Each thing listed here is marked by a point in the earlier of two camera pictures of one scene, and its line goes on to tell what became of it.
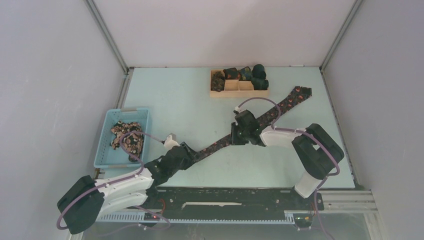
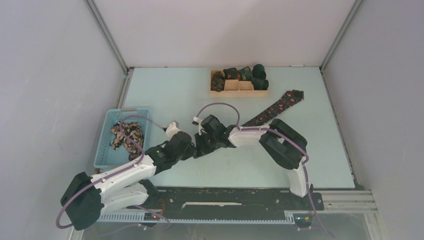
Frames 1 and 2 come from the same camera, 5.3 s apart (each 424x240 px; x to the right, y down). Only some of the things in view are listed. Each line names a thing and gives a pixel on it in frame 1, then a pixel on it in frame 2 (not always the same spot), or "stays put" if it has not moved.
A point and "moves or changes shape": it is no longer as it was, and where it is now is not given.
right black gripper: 234,140 → 201,149
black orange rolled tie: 231,73 stays put
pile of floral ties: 132,142 stays put
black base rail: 229,200 stays put
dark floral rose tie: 302,93 moves or changes shape
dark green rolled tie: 258,71 stays put
